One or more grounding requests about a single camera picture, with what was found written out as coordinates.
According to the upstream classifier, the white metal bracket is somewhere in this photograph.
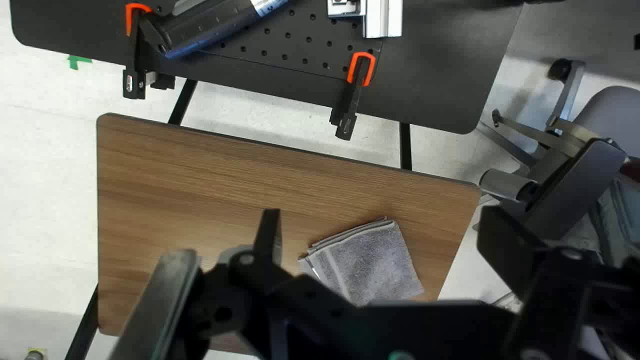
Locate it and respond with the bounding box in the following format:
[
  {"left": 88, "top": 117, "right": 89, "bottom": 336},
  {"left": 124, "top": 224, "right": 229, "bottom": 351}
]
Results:
[{"left": 326, "top": 0, "right": 403, "bottom": 38}]

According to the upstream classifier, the blue black tool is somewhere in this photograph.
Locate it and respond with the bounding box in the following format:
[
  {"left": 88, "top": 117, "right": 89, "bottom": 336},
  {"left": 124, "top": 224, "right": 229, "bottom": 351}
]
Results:
[{"left": 157, "top": 0, "right": 287, "bottom": 60}]

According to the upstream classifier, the right orange black clamp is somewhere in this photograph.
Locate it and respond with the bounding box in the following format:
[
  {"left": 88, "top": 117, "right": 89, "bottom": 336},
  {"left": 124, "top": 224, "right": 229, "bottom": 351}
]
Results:
[{"left": 329, "top": 51, "right": 376, "bottom": 140}]

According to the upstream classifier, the black perforated table board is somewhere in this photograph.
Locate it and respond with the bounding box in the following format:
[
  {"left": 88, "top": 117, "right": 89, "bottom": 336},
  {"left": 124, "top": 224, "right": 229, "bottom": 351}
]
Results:
[{"left": 7, "top": 0, "right": 522, "bottom": 134}]

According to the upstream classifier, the brown wooden folding table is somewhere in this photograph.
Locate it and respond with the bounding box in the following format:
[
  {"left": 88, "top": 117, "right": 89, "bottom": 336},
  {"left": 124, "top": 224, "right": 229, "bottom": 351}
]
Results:
[{"left": 63, "top": 114, "right": 480, "bottom": 360}]

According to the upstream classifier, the orange black clamp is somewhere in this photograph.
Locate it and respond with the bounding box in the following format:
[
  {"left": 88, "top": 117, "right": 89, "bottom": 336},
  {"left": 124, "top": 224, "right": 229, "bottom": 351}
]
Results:
[
  {"left": 121, "top": 0, "right": 175, "bottom": 100},
  {"left": 329, "top": 51, "right": 376, "bottom": 140}
]

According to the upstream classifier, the green tape piece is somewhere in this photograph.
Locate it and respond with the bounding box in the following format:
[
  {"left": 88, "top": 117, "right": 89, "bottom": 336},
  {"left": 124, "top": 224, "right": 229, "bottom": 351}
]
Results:
[{"left": 68, "top": 54, "right": 91, "bottom": 70}]

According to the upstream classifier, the gray office chair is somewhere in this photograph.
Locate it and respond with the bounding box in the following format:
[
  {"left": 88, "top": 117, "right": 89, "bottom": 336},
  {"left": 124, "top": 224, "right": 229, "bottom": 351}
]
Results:
[{"left": 478, "top": 59, "right": 640, "bottom": 266}]

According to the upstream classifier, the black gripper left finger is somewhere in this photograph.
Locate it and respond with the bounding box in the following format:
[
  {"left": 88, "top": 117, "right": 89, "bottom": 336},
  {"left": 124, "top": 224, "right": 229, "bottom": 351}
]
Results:
[{"left": 254, "top": 208, "right": 282, "bottom": 273}]

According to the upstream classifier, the gray towel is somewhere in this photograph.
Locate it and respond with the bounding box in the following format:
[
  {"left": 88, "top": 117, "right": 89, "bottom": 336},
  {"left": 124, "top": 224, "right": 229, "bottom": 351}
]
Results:
[{"left": 297, "top": 218, "right": 424, "bottom": 307}]

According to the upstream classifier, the left orange black clamp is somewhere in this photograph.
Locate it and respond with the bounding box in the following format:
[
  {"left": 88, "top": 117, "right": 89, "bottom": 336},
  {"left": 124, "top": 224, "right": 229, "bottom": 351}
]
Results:
[{"left": 121, "top": 0, "right": 175, "bottom": 100}]

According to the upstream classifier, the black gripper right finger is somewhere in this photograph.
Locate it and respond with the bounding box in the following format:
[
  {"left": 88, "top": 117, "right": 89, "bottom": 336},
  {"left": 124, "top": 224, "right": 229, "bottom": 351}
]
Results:
[{"left": 476, "top": 206, "right": 554, "bottom": 298}]

